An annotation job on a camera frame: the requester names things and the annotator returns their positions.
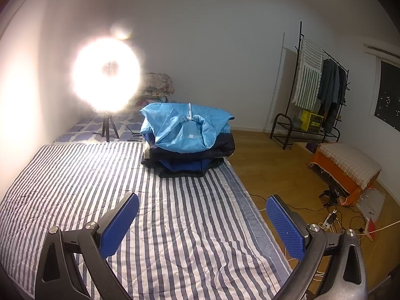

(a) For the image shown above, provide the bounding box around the black cable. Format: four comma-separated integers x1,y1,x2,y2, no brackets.
247,194,329,213

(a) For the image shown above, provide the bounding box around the folded floral blanket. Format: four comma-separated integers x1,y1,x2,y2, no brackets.
136,72,176,107

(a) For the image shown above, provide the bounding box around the dark hanging coat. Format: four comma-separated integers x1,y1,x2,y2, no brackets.
325,65,349,133

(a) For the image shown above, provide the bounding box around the ring light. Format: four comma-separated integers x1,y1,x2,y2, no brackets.
71,36,144,115

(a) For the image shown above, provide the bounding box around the window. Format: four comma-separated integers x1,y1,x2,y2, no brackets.
364,42,400,122

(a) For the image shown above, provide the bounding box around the black clothes rack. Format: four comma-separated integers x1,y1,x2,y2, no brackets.
270,21,350,151

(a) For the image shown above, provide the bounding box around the striped towel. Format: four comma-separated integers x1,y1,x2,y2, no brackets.
291,36,325,107

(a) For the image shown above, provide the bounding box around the yellow crate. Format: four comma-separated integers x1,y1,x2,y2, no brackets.
300,110,324,131

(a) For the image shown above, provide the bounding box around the red flat board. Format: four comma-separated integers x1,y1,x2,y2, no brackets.
364,219,377,241

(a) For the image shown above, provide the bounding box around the striped quilt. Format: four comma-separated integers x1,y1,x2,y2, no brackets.
0,140,294,300

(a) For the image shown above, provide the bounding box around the blue patterned mat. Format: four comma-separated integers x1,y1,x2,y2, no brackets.
54,111,151,146

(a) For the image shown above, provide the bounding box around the orange bench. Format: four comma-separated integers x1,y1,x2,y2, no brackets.
309,142,382,207

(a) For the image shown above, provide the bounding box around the white checked cover cloth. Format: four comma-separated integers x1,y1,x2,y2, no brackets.
319,143,382,191

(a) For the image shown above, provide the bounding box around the small black tripod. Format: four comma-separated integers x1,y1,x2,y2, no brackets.
319,187,343,207

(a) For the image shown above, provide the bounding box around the cream cable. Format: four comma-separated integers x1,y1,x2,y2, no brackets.
359,222,400,235

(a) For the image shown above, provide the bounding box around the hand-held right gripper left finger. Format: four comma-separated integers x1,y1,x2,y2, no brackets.
34,191,140,300

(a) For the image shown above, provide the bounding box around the light blue garment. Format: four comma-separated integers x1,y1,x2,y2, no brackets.
139,101,236,154

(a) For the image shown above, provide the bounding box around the navy garment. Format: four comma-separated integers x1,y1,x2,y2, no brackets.
140,133,236,179

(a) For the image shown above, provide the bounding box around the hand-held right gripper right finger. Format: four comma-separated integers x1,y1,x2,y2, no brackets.
266,194,368,300

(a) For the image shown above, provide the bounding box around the blue denim jacket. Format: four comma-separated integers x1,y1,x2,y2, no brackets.
317,59,341,113

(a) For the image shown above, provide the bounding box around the black light tripod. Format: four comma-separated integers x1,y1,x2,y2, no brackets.
100,61,121,143

